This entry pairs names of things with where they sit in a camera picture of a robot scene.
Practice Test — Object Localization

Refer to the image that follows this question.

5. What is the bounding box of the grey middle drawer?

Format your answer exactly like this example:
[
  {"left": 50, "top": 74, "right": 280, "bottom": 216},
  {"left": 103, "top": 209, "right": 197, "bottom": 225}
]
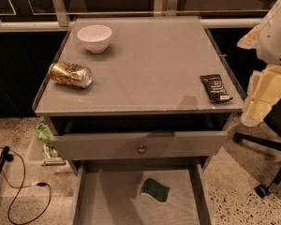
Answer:
[{"left": 68, "top": 165, "right": 216, "bottom": 225}]

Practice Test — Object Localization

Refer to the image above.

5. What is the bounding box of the clear plastic bin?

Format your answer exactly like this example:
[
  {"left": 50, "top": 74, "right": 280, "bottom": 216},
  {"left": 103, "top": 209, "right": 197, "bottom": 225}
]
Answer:
[{"left": 26, "top": 126, "right": 72, "bottom": 173}]

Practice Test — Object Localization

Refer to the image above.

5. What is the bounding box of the white ceramic bowl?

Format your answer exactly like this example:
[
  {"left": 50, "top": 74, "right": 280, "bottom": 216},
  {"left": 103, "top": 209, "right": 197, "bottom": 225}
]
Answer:
[{"left": 77, "top": 25, "right": 112, "bottom": 53}]

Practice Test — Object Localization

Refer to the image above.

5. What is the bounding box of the round metal drawer knob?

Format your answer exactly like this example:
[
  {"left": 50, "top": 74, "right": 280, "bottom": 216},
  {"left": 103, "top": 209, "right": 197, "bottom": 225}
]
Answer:
[{"left": 138, "top": 145, "right": 146, "bottom": 155}]

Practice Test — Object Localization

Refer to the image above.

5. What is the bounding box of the gold soda can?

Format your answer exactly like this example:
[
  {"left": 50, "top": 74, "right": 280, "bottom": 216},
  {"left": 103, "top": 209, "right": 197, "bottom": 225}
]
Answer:
[{"left": 49, "top": 62, "right": 92, "bottom": 88}]

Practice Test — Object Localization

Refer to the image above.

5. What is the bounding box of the grey top drawer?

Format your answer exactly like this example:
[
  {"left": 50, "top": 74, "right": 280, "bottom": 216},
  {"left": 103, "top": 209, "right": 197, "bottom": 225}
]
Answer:
[{"left": 52, "top": 131, "right": 228, "bottom": 160}]

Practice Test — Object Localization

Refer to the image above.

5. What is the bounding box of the black power cable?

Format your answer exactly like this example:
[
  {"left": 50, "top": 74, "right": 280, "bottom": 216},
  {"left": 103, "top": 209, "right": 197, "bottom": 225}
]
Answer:
[{"left": 0, "top": 146, "right": 52, "bottom": 225}]

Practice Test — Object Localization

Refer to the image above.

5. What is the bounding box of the metal window rail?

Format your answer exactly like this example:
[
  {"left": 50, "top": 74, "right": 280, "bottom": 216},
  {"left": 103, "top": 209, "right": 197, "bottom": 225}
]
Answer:
[{"left": 0, "top": 0, "right": 265, "bottom": 32}]

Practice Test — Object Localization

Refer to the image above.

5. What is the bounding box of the black snack packet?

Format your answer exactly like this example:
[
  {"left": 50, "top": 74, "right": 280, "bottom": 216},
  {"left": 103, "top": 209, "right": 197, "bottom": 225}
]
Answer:
[{"left": 200, "top": 74, "right": 232, "bottom": 103}]

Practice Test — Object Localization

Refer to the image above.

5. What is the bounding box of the grey drawer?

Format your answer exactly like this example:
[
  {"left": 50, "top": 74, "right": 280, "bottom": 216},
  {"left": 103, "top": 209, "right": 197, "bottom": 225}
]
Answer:
[
  {"left": 68, "top": 165, "right": 216, "bottom": 225},
  {"left": 52, "top": 131, "right": 228, "bottom": 160}
]

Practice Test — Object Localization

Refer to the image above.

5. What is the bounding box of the grey drawer cabinet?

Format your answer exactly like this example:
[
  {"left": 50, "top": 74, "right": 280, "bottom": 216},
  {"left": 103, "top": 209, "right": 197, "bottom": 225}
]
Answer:
[{"left": 32, "top": 15, "right": 247, "bottom": 173}]

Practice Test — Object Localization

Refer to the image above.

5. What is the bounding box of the green plastic bag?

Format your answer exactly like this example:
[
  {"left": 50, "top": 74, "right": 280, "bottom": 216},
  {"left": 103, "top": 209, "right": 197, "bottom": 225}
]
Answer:
[{"left": 35, "top": 121, "right": 58, "bottom": 158}]

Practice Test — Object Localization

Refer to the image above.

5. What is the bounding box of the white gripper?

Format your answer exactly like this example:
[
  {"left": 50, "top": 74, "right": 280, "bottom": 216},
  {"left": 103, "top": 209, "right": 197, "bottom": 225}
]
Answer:
[{"left": 237, "top": 0, "right": 281, "bottom": 127}]

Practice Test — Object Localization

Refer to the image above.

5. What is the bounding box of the black office chair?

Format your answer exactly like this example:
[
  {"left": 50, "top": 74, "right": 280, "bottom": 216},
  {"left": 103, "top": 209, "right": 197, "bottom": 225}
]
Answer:
[{"left": 233, "top": 98, "right": 281, "bottom": 198}]

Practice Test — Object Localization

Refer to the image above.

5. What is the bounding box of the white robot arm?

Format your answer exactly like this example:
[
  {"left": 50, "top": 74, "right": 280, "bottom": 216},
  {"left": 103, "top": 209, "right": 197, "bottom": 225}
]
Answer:
[{"left": 237, "top": 0, "right": 281, "bottom": 127}]

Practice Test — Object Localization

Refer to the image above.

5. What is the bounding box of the green yellow sponge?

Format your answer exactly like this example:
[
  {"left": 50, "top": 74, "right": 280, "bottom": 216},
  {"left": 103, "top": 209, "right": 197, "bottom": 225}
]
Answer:
[{"left": 140, "top": 178, "right": 170, "bottom": 204}]

